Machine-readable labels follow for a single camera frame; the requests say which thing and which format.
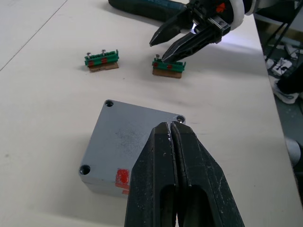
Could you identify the white shoe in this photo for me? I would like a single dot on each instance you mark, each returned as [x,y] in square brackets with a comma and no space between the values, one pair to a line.
[285,93]

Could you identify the green screw holder cardboard base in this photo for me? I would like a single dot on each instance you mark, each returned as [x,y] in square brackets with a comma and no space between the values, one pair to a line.
[101,61]
[169,69]

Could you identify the dark teal electric screwdriver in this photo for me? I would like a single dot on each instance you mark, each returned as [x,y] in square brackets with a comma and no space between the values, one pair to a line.
[142,9]

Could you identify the grey round post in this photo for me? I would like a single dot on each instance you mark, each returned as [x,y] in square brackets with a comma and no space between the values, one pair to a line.
[294,151]

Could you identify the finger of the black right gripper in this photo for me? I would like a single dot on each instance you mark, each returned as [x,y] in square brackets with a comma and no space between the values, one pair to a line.
[191,43]
[170,27]

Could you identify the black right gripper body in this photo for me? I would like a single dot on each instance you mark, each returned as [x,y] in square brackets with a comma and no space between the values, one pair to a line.
[206,10]

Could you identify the black trouser leg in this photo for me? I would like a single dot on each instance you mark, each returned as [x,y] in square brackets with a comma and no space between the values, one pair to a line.
[292,78]

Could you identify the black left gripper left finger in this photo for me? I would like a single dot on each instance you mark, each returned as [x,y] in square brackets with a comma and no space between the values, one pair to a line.
[146,179]

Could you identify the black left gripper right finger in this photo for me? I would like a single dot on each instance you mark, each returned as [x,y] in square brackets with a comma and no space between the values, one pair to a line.
[203,179]

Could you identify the grey plastic box base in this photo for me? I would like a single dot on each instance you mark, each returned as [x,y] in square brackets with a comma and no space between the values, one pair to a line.
[104,189]

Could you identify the grey plastic box lid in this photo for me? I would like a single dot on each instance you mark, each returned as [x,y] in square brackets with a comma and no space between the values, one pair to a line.
[118,137]

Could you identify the silver screw in lid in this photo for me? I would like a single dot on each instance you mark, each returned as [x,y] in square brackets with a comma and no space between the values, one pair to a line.
[181,119]

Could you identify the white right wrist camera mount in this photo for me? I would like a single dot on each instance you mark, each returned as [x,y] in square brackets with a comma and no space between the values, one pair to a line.
[237,11]

